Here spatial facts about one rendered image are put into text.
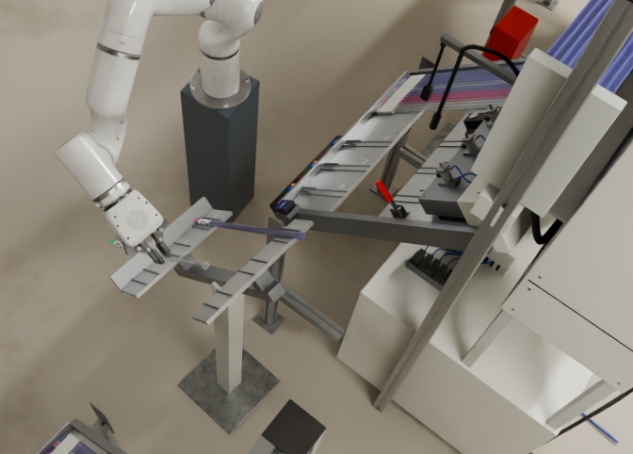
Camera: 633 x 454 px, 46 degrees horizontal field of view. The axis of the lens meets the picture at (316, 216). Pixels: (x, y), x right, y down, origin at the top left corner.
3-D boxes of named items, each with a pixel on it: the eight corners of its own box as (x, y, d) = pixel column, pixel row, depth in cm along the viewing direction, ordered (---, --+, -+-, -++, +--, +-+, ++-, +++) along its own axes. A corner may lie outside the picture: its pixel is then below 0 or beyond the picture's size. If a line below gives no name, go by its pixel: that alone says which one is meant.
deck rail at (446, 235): (284, 226, 212) (274, 210, 210) (289, 221, 213) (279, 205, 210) (489, 254, 158) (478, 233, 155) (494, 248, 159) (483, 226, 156)
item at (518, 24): (417, 156, 313) (468, 24, 246) (447, 122, 324) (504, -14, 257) (465, 188, 307) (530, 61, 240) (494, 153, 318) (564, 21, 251)
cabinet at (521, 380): (332, 362, 264) (359, 291, 211) (437, 231, 296) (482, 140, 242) (487, 480, 249) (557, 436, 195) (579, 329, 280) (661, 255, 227)
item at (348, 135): (289, 221, 213) (277, 202, 210) (413, 89, 243) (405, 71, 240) (292, 222, 212) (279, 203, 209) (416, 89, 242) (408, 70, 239)
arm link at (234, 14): (209, 24, 220) (207, -40, 200) (267, 44, 218) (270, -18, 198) (191, 52, 214) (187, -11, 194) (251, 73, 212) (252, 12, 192)
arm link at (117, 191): (95, 200, 157) (105, 211, 158) (127, 174, 161) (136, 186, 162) (87, 203, 164) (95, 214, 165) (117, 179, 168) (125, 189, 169)
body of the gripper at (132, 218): (100, 209, 158) (133, 250, 161) (136, 180, 162) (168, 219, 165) (91, 212, 164) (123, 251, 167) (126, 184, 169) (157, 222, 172)
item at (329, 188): (287, 216, 211) (282, 207, 210) (413, 82, 241) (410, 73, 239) (332, 220, 197) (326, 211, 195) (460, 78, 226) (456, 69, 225)
